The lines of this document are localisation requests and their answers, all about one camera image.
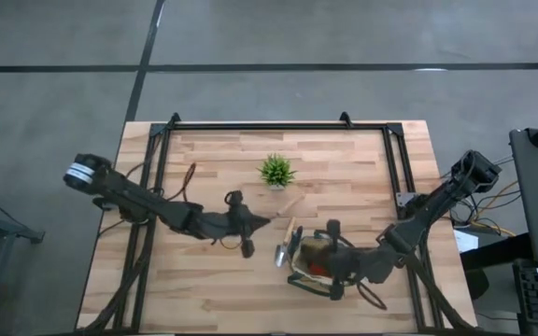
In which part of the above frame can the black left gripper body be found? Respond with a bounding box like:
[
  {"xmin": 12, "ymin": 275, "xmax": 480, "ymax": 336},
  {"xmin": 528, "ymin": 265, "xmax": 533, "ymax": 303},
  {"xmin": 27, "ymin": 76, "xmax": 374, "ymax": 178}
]
[{"xmin": 224, "ymin": 189, "xmax": 256, "ymax": 260}]

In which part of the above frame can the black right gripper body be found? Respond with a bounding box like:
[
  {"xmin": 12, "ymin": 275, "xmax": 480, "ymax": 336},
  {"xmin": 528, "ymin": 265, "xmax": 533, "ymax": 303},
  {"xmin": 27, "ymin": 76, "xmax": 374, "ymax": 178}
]
[{"xmin": 327, "ymin": 219, "xmax": 361, "ymax": 302}]

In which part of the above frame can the patterned canvas gardening bag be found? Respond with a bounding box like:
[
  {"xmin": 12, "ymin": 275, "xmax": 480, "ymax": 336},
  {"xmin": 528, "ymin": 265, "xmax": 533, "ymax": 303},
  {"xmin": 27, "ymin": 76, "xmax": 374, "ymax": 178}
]
[{"xmin": 287, "ymin": 228, "xmax": 363, "ymax": 300}]

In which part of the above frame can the metal trowel wooden handle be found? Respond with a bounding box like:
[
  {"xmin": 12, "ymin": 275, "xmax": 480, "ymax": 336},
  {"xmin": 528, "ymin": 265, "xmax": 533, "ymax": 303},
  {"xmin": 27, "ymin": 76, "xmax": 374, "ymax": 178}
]
[{"xmin": 275, "ymin": 216, "xmax": 298, "ymax": 269}]

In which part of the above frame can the wooden handled garden tool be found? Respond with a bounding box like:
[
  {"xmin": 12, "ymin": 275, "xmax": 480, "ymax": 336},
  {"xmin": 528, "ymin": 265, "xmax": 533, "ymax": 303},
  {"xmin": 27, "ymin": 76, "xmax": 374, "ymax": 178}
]
[{"xmin": 276, "ymin": 193, "xmax": 306, "ymax": 217}]

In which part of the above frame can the small green potted plant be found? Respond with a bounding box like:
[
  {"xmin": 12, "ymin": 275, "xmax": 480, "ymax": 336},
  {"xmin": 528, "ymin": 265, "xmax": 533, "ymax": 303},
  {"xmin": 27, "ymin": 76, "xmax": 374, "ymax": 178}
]
[{"xmin": 256, "ymin": 152, "xmax": 298, "ymax": 191}]

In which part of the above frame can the white paper sheet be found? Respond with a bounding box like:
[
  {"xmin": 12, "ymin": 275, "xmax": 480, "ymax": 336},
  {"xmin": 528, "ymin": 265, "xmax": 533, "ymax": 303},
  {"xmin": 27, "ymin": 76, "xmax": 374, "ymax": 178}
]
[{"xmin": 452, "ymin": 228, "xmax": 480, "ymax": 255}]

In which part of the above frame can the black desk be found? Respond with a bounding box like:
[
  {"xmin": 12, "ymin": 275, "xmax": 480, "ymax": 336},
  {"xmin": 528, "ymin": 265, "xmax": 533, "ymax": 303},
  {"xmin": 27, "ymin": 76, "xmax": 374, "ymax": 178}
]
[{"xmin": 458, "ymin": 231, "xmax": 538, "ymax": 336}]

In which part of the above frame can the grey metal stand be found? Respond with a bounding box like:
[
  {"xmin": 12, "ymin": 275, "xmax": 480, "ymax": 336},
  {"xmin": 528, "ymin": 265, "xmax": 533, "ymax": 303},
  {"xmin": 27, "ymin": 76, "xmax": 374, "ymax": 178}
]
[{"xmin": 0, "ymin": 184, "xmax": 46, "ymax": 336}]

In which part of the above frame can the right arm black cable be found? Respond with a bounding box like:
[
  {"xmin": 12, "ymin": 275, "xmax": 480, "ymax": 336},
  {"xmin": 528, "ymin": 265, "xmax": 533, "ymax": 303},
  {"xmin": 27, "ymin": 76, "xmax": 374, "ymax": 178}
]
[{"xmin": 356, "ymin": 278, "xmax": 389, "ymax": 312}]

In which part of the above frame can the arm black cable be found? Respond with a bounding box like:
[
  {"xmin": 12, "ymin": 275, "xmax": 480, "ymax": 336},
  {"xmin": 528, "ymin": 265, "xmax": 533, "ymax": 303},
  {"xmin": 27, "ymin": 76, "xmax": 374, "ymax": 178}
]
[
  {"xmin": 165, "ymin": 161, "xmax": 199, "ymax": 203},
  {"xmin": 356, "ymin": 278, "xmax": 389, "ymax": 312}
]

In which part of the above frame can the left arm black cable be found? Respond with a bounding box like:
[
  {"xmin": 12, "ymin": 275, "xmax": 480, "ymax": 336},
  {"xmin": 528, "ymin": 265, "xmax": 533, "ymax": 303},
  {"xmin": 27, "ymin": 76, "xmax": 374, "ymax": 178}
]
[{"xmin": 165, "ymin": 161, "xmax": 199, "ymax": 203}]

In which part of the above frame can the black aluminium frame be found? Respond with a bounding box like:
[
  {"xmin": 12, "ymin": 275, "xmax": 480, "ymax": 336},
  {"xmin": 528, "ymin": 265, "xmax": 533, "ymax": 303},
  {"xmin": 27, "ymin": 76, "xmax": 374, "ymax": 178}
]
[{"xmin": 75, "ymin": 110, "xmax": 483, "ymax": 335}]

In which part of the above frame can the grey metal base plate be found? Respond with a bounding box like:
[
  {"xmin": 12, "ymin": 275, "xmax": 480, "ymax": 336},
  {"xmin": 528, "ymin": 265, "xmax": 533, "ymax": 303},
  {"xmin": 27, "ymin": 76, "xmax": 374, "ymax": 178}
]
[{"xmin": 395, "ymin": 190, "xmax": 420, "ymax": 210}]

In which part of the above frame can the yellow cable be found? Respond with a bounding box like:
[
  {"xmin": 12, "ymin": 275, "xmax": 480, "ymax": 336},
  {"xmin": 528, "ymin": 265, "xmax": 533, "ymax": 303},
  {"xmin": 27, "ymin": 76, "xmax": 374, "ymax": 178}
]
[{"xmin": 455, "ymin": 179, "xmax": 521, "ymax": 239}]

